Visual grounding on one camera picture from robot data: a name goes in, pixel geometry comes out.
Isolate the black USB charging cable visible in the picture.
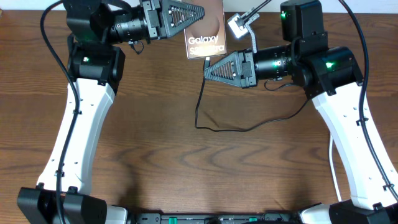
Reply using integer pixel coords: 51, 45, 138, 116
194, 56, 310, 133

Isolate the Galaxy S25 Ultra smartphone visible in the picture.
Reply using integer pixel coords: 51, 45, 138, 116
183, 0, 227, 60

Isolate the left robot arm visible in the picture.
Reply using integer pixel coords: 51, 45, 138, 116
17, 0, 205, 223

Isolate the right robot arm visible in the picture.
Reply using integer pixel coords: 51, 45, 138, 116
203, 1, 397, 223

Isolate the black left camera cable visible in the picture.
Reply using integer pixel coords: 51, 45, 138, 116
39, 0, 82, 224

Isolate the black camera cable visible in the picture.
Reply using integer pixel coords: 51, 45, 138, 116
39, 0, 82, 224
338, 0, 398, 202

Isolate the black right camera cable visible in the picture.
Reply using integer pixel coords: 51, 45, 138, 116
338, 0, 398, 202

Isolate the white power strip cord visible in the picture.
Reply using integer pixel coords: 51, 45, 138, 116
328, 133, 343, 202

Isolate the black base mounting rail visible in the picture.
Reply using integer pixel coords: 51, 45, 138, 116
127, 213, 299, 224

